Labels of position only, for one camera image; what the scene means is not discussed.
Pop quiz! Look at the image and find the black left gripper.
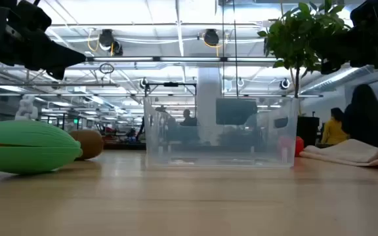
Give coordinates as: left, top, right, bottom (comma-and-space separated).
0, 0, 87, 81

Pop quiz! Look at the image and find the green toy corn cob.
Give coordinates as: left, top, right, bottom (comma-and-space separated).
0, 119, 83, 174

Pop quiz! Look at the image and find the brown toy kiwi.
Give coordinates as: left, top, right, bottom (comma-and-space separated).
69, 130, 104, 161

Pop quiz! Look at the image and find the red toy tomato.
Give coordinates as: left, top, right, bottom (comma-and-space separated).
294, 136, 305, 157

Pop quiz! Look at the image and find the green leafy potted tree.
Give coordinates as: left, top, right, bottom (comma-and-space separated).
257, 0, 352, 99

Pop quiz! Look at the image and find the white humanoid robot figure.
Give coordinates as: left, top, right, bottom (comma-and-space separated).
14, 94, 39, 121

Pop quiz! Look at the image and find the person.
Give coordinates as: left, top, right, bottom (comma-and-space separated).
179, 109, 198, 127
341, 83, 378, 148
320, 107, 349, 146

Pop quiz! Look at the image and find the black plant pot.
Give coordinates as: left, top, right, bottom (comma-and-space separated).
296, 115, 322, 148

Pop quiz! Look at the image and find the folded beige towel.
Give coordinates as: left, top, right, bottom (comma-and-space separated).
299, 138, 378, 167

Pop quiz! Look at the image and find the black computer monitor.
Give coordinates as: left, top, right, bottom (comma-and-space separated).
215, 98, 259, 126

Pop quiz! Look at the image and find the clear plastic storage container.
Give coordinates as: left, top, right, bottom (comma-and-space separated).
143, 96, 300, 168

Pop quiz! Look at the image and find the black metal overhead frame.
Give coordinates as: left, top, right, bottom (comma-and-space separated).
144, 81, 198, 98

